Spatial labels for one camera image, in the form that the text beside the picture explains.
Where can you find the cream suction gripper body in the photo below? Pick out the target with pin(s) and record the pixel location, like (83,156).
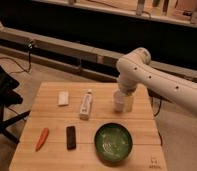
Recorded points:
(128,103)

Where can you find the white sponge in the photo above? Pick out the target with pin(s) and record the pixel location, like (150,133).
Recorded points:
(63,98)

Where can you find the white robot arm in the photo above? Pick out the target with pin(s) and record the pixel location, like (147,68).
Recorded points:
(134,68)

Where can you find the green ceramic bowl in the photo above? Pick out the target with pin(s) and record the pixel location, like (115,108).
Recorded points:
(113,142)

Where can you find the white paper cup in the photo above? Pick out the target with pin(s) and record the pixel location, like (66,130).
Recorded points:
(118,98)

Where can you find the white toothpaste tube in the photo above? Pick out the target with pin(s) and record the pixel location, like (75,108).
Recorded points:
(86,104)

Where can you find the black rectangular remote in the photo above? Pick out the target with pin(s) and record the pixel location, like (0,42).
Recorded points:
(71,137)

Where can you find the orange carrot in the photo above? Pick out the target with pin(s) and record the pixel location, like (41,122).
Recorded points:
(42,139)

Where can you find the black office chair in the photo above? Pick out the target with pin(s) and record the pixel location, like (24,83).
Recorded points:
(8,97)

